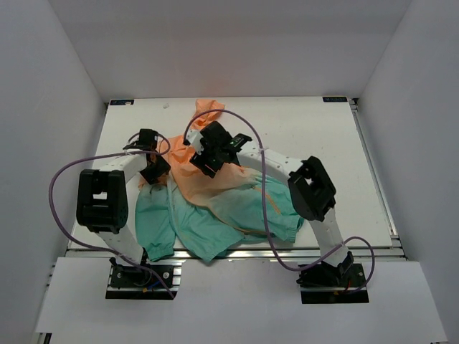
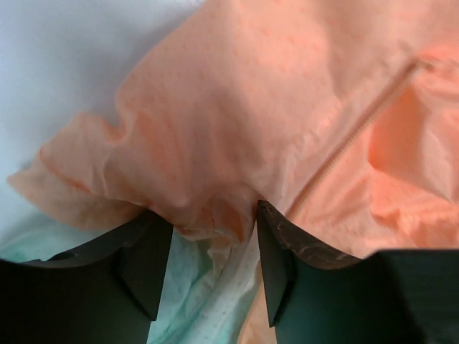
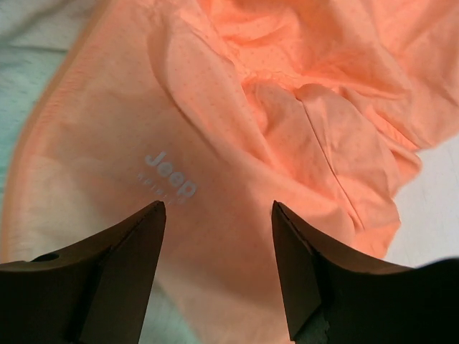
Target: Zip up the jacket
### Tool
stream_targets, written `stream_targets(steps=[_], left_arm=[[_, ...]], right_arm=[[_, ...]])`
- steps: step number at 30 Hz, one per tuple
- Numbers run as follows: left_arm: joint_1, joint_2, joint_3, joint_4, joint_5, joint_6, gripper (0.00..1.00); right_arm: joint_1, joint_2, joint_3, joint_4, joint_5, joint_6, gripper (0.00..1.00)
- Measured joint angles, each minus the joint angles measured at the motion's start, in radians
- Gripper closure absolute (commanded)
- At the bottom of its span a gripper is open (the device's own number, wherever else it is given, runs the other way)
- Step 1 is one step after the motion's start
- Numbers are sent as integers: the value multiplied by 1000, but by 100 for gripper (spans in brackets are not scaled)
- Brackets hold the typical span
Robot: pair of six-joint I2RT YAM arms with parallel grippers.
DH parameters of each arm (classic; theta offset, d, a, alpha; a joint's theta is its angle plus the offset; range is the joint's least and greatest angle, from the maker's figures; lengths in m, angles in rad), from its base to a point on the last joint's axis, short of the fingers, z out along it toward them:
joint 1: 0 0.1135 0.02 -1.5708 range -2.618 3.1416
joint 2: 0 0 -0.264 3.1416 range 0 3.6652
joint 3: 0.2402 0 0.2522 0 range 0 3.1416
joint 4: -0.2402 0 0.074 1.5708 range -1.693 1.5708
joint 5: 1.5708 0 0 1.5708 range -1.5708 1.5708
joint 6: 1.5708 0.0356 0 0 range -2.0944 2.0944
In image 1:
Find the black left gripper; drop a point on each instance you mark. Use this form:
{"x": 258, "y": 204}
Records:
{"x": 163, "y": 166}

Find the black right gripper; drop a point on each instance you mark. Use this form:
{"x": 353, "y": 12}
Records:
{"x": 200, "y": 161}

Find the orange and teal jacket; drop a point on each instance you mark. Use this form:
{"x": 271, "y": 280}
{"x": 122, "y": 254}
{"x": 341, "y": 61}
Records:
{"x": 210, "y": 215}

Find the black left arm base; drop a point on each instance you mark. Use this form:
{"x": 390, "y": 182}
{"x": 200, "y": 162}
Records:
{"x": 126, "y": 282}

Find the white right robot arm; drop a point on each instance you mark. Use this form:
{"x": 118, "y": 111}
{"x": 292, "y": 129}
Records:
{"x": 311, "y": 190}

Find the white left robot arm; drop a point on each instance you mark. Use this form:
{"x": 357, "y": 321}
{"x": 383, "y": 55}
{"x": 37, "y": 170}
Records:
{"x": 102, "y": 200}

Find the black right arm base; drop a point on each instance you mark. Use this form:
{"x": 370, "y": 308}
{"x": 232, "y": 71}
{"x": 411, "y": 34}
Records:
{"x": 319, "y": 286}

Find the blue left corner sticker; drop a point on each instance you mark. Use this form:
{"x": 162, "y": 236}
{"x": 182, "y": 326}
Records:
{"x": 122, "y": 102}

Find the blue corner sticker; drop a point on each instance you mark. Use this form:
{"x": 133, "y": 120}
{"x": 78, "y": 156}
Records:
{"x": 122, "y": 102}
{"x": 334, "y": 99}

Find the blue right corner sticker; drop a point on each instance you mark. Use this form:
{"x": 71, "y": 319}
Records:
{"x": 334, "y": 99}

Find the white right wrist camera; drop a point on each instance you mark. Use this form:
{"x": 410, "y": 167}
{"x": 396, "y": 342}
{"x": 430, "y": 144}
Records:
{"x": 193, "y": 138}

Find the aluminium table frame rail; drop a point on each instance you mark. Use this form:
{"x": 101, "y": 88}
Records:
{"x": 353, "y": 103}

